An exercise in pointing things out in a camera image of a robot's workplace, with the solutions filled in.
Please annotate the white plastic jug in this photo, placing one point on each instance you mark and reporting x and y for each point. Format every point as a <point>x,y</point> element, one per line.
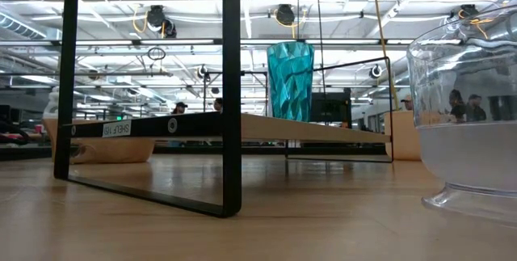
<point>51,105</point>

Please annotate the person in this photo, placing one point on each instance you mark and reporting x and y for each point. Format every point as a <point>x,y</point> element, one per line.
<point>179,108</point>
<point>476,109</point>
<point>218,105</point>
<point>407,102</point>
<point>457,107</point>

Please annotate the clear footed glass cup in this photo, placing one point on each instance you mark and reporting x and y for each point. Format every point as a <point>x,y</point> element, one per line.
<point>468,156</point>

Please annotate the black aluminium table frame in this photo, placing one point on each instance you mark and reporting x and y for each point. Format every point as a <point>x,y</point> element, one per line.
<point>182,150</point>

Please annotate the teal faceted plastic tumbler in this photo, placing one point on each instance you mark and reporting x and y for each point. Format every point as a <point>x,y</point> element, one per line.
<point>291,83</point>

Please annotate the wooden shelf black metal legs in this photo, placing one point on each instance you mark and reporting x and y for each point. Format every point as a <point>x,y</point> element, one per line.
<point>232,91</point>

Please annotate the small black ceiling reel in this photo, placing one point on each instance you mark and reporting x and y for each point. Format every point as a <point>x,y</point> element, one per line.
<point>202,72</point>
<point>376,71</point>

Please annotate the white shelf label sticker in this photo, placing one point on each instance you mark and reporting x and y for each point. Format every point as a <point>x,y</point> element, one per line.
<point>117,128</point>

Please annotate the tan wooden bowl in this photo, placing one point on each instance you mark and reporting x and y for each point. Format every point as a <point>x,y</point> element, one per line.
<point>109,150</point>

